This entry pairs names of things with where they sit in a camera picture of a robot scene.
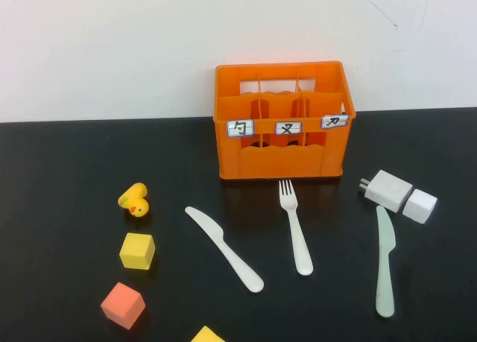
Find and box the yellow foam cube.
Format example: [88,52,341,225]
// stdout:
[190,325,227,342]
[119,232,156,271]

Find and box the white plastic knife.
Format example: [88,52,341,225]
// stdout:
[184,206,265,294]

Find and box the white plastic fork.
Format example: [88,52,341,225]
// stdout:
[278,179,315,276]

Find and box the paper label fork character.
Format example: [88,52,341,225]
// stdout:
[274,121,303,136]

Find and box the white foam cube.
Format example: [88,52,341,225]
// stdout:
[402,188,438,225]

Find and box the salmon orange foam cube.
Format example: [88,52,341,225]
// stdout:
[100,282,147,331]

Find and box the orange plastic cutlery crate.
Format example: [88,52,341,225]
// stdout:
[213,60,357,181]

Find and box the paper label knife character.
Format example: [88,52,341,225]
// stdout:
[320,113,350,130]

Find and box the yellow rubber duck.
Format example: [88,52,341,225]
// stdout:
[117,182,150,218]

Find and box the paper label spoon character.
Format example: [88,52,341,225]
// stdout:
[226,118,255,139]

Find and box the white plug charger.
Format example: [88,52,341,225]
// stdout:
[358,169,414,213]

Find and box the pale green plastic knife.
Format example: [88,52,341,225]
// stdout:
[375,205,397,319]

